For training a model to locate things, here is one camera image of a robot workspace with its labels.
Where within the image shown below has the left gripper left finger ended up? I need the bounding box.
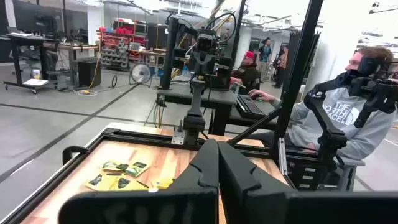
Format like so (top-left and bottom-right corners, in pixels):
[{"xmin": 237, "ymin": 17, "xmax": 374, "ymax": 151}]
[{"xmin": 166, "ymin": 139, "xmax": 220, "ymax": 191}]

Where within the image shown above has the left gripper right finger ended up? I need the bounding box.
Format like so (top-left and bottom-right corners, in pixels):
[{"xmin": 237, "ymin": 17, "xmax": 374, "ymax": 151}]
[{"xmin": 218, "ymin": 141, "xmax": 289, "ymax": 195}]

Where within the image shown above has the person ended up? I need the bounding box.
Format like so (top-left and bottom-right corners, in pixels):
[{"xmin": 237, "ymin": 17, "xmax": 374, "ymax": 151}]
[
  {"xmin": 229, "ymin": 50, "xmax": 262, "ymax": 96},
  {"xmin": 256, "ymin": 37, "xmax": 274, "ymax": 84},
  {"xmin": 272, "ymin": 45, "xmax": 289, "ymax": 90},
  {"xmin": 248, "ymin": 45, "xmax": 396, "ymax": 162}
]

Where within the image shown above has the round floor fan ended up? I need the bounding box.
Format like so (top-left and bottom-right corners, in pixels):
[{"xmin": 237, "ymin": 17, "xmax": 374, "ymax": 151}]
[{"xmin": 129, "ymin": 63, "xmax": 153, "ymax": 86}]

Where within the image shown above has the black keyboard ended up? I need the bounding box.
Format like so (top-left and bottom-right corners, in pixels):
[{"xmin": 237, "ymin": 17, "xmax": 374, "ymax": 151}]
[{"xmin": 235, "ymin": 93, "xmax": 267, "ymax": 121}]

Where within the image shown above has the grey black leader stand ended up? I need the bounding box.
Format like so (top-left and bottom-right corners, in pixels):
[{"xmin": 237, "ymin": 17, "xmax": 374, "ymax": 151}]
[{"xmin": 285, "ymin": 155, "xmax": 367, "ymax": 192}]

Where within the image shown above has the rack with red bins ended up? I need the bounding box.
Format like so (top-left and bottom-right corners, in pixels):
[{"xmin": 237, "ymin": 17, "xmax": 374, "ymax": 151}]
[{"xmin": 96, "ymin": 17, "xmax": 147, "ymax": 73}]

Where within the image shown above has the black bin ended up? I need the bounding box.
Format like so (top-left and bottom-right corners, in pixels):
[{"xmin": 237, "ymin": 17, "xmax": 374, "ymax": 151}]
[{"xmin": 76, "ymin": 57, "xmax": 103, "ymax": 89}]

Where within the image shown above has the wooden work table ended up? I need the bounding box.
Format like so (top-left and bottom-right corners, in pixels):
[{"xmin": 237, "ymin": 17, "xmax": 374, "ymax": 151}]
[{"xmin": 43, "ymin": 42, "xmax": 100, "ymax": 91}]

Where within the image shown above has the white paper sheet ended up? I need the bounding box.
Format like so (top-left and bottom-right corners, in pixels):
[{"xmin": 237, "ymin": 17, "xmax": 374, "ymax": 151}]
[{"xmin": 22, "ymin": 78, "xmax": 50, "ymax": 87}]

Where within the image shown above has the black monitor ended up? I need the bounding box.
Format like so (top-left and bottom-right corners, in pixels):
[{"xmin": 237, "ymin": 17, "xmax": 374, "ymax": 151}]
[{"xmin": 12, "ymin": 0, "xmax": 59, "ymax": 35}]

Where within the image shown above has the black rolling desk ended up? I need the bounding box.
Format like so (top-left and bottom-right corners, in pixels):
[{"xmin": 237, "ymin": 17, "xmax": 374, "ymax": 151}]
[{"xmin": 2, "ymin": 32, "xmax": 60, "ymax": 95}]

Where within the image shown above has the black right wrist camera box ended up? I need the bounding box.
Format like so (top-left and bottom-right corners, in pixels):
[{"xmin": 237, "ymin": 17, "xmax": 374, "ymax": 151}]
[{"xmin": 197, "ymin": 33, "xmax": 218, "ymax": 54}]

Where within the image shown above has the silver metal bracket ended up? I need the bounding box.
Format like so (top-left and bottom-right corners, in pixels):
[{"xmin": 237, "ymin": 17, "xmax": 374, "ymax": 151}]
[{"xmin": 170, "ymin": 129, "xmax": 187, "ymax": 146}]

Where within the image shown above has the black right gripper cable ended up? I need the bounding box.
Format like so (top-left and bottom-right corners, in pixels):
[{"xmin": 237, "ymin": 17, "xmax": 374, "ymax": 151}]
[{"xmin": 205, "ymin": 11, "xmax": 238, "ymax": 44}]

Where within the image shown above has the black aluminium table frame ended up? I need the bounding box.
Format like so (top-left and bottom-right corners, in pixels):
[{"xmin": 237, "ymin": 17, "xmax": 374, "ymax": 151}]
[{"xmin": 0, "ymin": 0, "xmax": 326, "ymax": 224}]

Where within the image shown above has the yellow black cable bundle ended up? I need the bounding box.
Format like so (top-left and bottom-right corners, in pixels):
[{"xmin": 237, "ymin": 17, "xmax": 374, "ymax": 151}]
[{"xmin": 144, "ymin": 99, "xmax": 165, "ymax": 129}]

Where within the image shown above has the yellow floor cable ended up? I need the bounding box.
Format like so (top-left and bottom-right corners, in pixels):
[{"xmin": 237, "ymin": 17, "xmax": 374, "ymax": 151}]
[{"xmin": 76, "ymin": 58, "xmax": 102, "ymax": 96}]

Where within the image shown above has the black frame handle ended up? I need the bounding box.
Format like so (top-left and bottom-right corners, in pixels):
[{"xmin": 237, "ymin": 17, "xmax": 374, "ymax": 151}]
[{"xmin": 62, "ymin": 145, "xmax": 91, "ymax": 166}]

